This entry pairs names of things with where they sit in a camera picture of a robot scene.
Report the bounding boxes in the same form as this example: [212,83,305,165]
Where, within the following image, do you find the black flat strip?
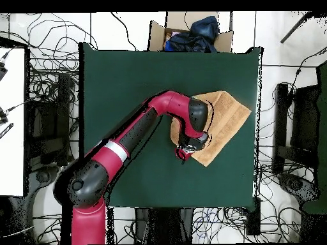
[0,122,14,140]

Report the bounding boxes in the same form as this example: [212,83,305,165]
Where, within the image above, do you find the single black cable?
[110,11,139,50]

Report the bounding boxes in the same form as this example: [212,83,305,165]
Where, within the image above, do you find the black camera device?
[0,107,9,125]
[0,52,10,81]

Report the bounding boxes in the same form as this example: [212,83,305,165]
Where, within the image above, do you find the cardboard box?
[148,11,234,53]

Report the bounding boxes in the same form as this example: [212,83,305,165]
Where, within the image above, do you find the green covered table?
[301,61,327,215]

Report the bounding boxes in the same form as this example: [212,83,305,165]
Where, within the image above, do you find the white desk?
[0,47,26,197]

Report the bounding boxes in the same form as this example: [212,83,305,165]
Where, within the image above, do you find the black metal frame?
[271,82,320,174]
[25,72,75,167]

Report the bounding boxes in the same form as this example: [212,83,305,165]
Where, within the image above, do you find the black rod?
[280,11,314,44]

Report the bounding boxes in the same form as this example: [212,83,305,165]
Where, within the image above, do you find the blue cable bundle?
[191,206,247,242]

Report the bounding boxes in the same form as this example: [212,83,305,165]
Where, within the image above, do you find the black rectangular block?
[246,197,262,236]

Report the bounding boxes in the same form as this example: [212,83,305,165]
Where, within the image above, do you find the dark green table cloth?
[79,41,262,209]

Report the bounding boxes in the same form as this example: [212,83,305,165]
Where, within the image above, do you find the tan terry towel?
[169,90,252,167]

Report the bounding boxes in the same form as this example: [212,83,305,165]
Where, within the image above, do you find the grey chair base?
[27,164,62,200]

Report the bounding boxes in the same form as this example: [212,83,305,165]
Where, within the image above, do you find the dark chair base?
[278,173,319,202]

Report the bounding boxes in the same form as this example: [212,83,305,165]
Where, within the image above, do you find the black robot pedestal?
[134,207,195,244]

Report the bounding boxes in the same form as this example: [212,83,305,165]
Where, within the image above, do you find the dark blue clothes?
[164,15,220,53]

